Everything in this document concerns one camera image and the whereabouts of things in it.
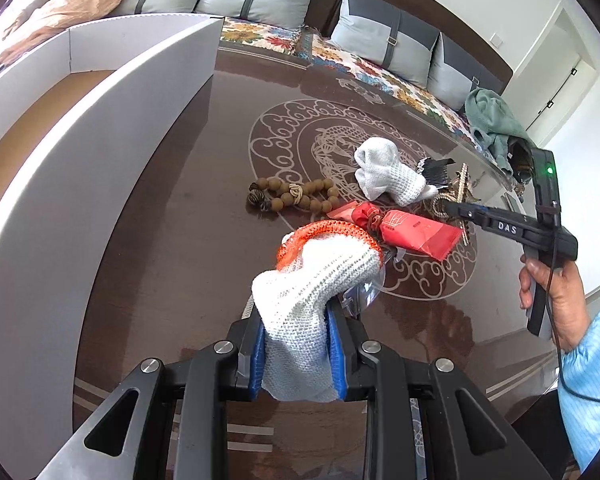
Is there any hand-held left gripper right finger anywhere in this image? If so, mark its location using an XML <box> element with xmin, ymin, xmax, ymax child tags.
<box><xmin>326</xmin><ymin>300</ymin><xmax>552</xmax><ymax>480</ymax></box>

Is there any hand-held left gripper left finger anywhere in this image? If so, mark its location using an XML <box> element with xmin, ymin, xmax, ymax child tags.
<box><xmin>37</xmin><ymin>316</ymin><xmax>268</xmax><ymax>480</ymax></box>

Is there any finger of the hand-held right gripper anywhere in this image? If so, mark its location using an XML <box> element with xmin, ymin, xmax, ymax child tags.
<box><xmin>441</xmin><ymin>201</ymin><xmax>486</xmax><ymax>227</ymax></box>

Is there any rhinestone hair clip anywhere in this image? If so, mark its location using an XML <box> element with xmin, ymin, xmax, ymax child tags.
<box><xmin>432</xmin><ymin>162</ymin><xmax>481</xmax><ymax>221</ymax></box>

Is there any white knit glove orange cuff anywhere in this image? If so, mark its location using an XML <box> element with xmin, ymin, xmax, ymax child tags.
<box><xmin>250</xmin><ymin>220</ymin><xmax>386</xmax><ymax>403</ymax></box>

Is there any white cardboard box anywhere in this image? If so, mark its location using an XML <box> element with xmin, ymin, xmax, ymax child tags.
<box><xmin>0</xmin><ymin>14</ymin><xmax>224</xmax><ymax>461</ymax></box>

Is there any person's right forearm blue sleeve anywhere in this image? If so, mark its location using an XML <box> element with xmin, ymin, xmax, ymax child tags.
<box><xmin>557</xmin><ymin>307</ymin><xmax>600</xmax><ymax>468</ymax></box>

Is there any person's right hand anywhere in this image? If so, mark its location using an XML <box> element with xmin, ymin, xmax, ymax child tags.
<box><xmin>519</xmin><ymin>252</ymin><xmax>589</xmax><ymax>353</ymax></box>

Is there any black hair comb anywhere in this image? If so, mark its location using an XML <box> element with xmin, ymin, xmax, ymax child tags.
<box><xmin>415</xmin><ymin>156</ymin><xmax>456</xmax><ymax>192</ymax></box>

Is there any red packet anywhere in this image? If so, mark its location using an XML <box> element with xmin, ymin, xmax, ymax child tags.
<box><xmin>325</xmin><ymin>200</ymin><xmax>463</xmax><ymax>262</ymax></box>

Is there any clear plastic packaging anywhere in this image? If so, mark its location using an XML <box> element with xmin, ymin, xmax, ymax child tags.
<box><xmin>337</xmin><ymin>247</ymin><xmax>406</xmax><ymax>318</ymax></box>

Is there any green cloth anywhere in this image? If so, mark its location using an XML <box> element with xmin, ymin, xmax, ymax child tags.
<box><xmin>464</xmin><ymin>88</ymin><xmax>538</xmax><ymax>173</ymax></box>

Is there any floral sofa cover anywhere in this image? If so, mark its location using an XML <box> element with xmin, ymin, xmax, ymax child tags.
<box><xmin>220</xmin><ymin>16</ymin><xmax>487</xmax><ymax>152</ymax></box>

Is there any white door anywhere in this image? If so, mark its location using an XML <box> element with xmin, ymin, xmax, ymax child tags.
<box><xmin>525</xmin><ymin>7</ymin><xmax>597</xmax><ymax>133</ymax></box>

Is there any beige cloth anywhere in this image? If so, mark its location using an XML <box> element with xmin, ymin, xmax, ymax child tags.
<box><xmin>0</xmin><ymin>0</ymin><xmax>132</xmax><ymax>86</ymax></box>

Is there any wooden bead bracelet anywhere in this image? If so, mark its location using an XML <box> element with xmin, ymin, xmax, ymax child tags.
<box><xmin>247</xmin><ymin>177</ymin><xmax>341</xmax><ymax>213</ymax></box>

